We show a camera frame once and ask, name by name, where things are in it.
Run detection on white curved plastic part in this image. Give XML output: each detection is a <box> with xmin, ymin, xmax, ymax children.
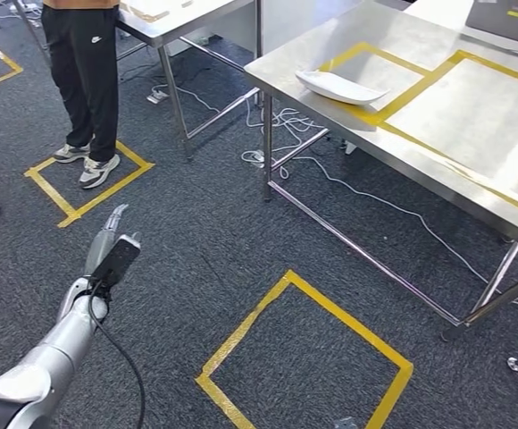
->
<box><xmin>295</xmin><ymin>70</ymin><xmax>392</xmax><ymax>106</ymax></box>

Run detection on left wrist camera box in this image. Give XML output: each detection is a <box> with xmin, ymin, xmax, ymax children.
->
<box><xmin>90</xmin><ymin>233</ymin><xmax>142</xmax><ymax>290</ymax></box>

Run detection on steel workbench table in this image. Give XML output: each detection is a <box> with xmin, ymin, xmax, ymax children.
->
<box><xmin>244</xmin><ymin>0</ymin><xmax>518</xmax><ymax>343</ymax></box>

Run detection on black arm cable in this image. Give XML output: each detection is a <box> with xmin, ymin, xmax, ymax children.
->
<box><xmin>86</xmin><ymin>281</ymin><xmax>147</xmax><ymax>429</ymax></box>

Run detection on grey laptop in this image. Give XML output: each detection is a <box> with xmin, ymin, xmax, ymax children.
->
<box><xmin>465</xmin><ymin>0</ymin><xmax>518</xmax><ymax>50</ymax></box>

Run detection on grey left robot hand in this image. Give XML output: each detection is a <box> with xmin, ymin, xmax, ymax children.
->
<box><xmin>84</xmin><ymin>204</ymin><xmax>130</xmax><ymax>278</ymax></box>

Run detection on white table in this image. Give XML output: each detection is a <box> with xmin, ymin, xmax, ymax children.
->
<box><xmin>404</xmin><ymin>0</ymin><xmax>518</xmax><ymax>63</ymax></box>

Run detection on tangled white floor cables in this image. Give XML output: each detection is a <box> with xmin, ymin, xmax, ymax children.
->
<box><xmin>240</xmin><ymin>97</ymin><xmax>331</xmax><ymax>181</ymax></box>

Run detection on steel side table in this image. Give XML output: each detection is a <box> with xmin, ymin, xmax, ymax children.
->
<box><xmin>116</xmin><ymin>0</ymin><xmax>264</xmax><ymax>161</ymax></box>

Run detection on white floor power strip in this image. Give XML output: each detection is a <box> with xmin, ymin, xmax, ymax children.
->
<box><xmin>146</xmin><ymin>87</ymin><xmax>171</xmax><ymax>106</ymax></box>

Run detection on person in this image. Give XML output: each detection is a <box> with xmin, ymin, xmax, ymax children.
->
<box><xmin>40</xmin><ymin>0</ymin><xmax>122</xmax><ymax>190</ymax></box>

